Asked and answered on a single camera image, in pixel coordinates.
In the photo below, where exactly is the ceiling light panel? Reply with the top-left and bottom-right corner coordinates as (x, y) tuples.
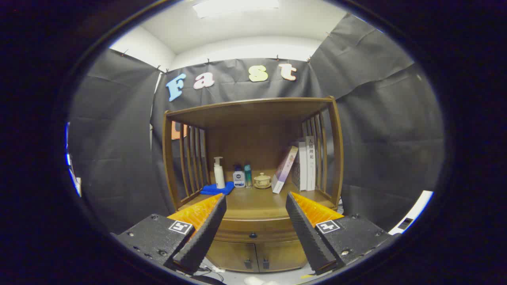
(193, 0), (280, 19)

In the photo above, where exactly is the patterned book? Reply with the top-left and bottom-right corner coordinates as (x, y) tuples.
(292, 152), (301, 191)

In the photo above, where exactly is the white bottle with blue cap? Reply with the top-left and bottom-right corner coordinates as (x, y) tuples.
(233, 164), (246, 188)

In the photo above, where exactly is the blue cloth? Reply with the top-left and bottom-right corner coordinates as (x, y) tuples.
(200, 181), (235, 196)

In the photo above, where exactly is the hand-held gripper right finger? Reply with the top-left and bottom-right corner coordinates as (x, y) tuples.
(286, 192), (400, 275)

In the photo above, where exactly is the purple book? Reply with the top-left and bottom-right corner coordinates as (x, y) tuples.
(272, 146), (299, 194)

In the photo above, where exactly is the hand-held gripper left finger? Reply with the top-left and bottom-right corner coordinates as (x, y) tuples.
(115, 193), (227, 274)

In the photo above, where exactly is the white pump bottle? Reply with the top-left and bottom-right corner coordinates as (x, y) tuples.
(213, 157), (226, 189)

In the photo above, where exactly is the white device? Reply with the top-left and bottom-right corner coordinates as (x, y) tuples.
(388, 191), (433, 236)

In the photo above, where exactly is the wooden cabinet door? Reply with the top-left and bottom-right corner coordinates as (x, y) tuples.
(255, 239), (308, 273)
(206, 240), (259, 273)

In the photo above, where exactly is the cream lidded tea bowl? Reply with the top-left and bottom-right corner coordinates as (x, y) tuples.
(253, 173), (272, 189)

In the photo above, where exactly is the wooden countertop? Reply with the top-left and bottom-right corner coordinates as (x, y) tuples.
(178, 185), (337, 220)

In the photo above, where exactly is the brown wooden cabinet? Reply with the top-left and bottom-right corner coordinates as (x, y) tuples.
(162, 96), (344, 274)

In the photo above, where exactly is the brown wooden drawer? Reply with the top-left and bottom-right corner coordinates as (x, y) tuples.
(216, 217), (300, 243)

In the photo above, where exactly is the thin black cable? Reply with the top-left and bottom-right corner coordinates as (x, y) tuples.
(197, 264), (227, 284)

